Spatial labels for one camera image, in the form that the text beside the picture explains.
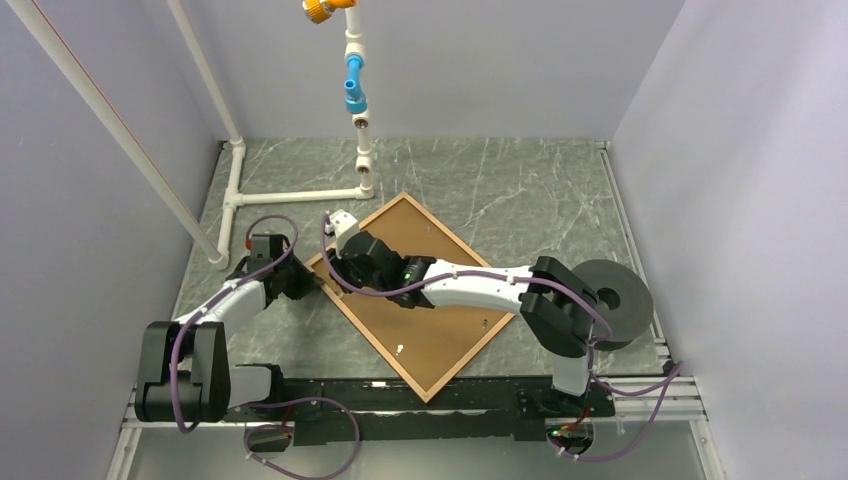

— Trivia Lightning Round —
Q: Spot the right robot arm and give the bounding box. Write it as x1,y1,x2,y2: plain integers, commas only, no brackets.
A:
323,232,608,415

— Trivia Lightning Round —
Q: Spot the wooden picture frame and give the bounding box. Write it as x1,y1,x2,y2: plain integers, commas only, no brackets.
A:
306,192,514,403

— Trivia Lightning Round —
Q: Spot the blue pipe elbow fitting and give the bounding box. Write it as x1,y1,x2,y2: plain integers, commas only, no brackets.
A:
343,54,367,115

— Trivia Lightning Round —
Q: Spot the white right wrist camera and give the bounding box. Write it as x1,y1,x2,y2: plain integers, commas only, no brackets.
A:
324,209,360,248

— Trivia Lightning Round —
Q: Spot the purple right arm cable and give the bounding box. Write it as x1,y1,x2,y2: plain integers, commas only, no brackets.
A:
319,213,684,464

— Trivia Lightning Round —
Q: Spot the dark grey round disc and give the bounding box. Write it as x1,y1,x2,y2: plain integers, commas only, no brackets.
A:
573,259,654,351

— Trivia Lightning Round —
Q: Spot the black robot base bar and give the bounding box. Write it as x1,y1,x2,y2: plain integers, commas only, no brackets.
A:
224,376,616,446

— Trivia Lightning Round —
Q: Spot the orange pipe cap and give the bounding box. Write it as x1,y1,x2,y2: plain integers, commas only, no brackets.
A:
301,0,357,24

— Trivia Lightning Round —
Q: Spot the white pvc pipe structure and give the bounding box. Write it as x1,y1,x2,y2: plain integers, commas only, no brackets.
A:
3,0,379,272

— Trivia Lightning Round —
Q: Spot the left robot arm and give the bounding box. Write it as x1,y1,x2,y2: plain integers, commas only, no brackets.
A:
134,234,319,429

